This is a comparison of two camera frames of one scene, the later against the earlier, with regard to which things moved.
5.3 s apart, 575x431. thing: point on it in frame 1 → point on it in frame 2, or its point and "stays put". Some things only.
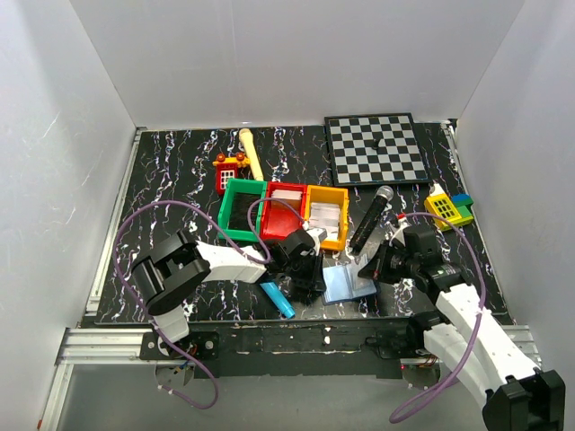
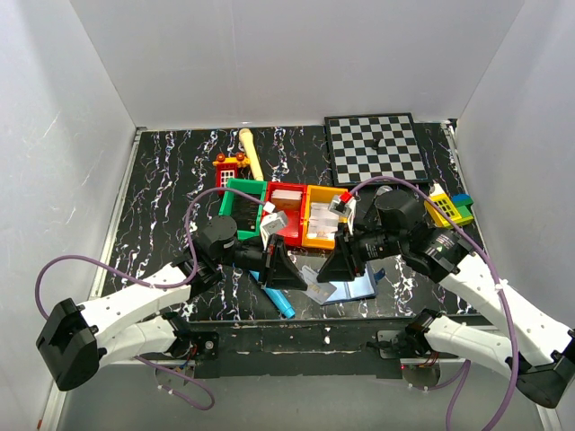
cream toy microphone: [247, 137] stays put
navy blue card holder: [343, 283] stays put
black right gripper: [380, 263] → [344, 256]
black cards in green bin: [242, 202] stays put
